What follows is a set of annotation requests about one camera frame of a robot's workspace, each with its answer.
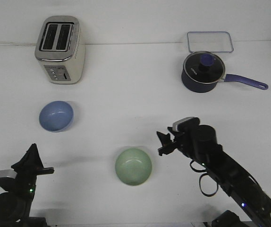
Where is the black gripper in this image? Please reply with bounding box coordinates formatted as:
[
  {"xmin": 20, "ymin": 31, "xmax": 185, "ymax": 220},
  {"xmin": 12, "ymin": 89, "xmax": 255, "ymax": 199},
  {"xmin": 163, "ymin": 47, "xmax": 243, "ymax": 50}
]
[
  {"xmin": 11, "ymin": 143, "xmax": 54, "ymax": 196},
  {"xmin": 156, "ymin": 126, "xmax": 196, "ymax": 158}
]

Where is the green bowl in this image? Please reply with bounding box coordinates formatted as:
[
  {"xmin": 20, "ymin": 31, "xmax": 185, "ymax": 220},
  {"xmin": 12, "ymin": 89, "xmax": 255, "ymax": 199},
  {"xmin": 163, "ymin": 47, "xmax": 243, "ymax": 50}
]
[{"xmin": 115, "ymin": 148, "xmax": 152, "ymax": 186}]

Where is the blue bowl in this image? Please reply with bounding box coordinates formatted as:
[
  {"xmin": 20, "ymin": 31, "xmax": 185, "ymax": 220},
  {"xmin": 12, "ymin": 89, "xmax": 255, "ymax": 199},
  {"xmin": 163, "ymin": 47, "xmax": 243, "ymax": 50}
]
[{"xmin": 39, "ymin": 101, "xmax": 74, "ymax": 132}]

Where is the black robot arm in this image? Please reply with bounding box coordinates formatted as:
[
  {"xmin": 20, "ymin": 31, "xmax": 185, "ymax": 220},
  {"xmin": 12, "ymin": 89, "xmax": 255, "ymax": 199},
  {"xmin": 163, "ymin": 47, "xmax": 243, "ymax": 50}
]
[
  {"xmin": 0, "ymin": 143, "xmax": 54, "ymax": 227},
  {"xmin": 157, "ymin": 125, "xmax": 271, "ymax": 227}
]

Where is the dark blue saucepan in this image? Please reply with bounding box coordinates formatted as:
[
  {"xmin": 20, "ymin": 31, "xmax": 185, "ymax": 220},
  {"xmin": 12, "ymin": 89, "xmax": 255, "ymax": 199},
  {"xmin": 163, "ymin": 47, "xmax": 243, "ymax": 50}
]
[{"xmin": 181, "ymin": 51, "xmax": 269, "ymax": 93}]

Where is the glass pot lid blue knob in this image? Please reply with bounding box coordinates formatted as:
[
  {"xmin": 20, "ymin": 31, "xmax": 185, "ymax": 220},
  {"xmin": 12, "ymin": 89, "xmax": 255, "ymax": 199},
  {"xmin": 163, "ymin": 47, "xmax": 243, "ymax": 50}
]
[{"xmin": 183, "ymin": 52, "xmax": 225, "ymax": 84}]

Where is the clear container lid blue rim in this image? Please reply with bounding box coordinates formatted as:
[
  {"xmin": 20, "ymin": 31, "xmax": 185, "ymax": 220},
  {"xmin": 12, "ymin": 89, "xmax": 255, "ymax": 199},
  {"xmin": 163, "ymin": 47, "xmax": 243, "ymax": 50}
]
[{"xmin": 186, "ymin": 31, "xmax": 234, "ymax": 53}]

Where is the white and silver toaster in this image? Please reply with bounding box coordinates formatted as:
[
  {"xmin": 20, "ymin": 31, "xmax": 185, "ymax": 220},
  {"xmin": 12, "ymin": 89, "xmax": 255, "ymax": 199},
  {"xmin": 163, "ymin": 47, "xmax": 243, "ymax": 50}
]
[{"xmin": 34, "ymin": 16, "xmax": 85, "ymax": 85}]

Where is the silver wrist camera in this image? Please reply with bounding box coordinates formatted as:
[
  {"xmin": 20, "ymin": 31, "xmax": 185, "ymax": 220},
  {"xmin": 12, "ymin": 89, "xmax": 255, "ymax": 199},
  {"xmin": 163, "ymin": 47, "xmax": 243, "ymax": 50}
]
[
  {"xmin": 172, "ymin": 117, "xmax": 200, "ymax": 132},
  {"xmin": 0, "ymin": 169, "xmax": 17, "ymax": 186}
]

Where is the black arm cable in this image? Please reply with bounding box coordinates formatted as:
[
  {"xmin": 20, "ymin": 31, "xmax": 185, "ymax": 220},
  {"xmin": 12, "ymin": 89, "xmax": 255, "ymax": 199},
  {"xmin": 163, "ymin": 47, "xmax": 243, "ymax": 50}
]
[{"xmin": 189, "ymin": 159, "xmax": 219, "ymax": 197}]

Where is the white toaster power cord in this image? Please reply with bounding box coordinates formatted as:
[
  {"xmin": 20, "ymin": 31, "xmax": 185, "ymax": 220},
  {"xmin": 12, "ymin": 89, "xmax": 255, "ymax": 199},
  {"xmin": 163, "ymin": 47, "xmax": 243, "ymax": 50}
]
[{"xmin": 0, "ymin": 40, "xmax": 38, "ymax": 47}]

